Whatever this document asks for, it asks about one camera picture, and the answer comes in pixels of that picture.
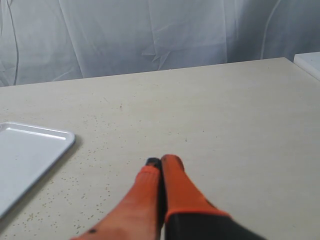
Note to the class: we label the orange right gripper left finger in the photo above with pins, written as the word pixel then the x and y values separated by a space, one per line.
pixel 138 216

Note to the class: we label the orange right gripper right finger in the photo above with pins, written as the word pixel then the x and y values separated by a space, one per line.
pixel 189 215

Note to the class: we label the spilled yellow grains on table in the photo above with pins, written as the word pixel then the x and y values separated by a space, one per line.
pixel 86 183

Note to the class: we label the white rectangular plastic tray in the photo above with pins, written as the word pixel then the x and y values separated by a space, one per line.
pixel 27 152

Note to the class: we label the white wrinkled backdrop curtain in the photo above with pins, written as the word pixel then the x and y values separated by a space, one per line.
pixel 55 40

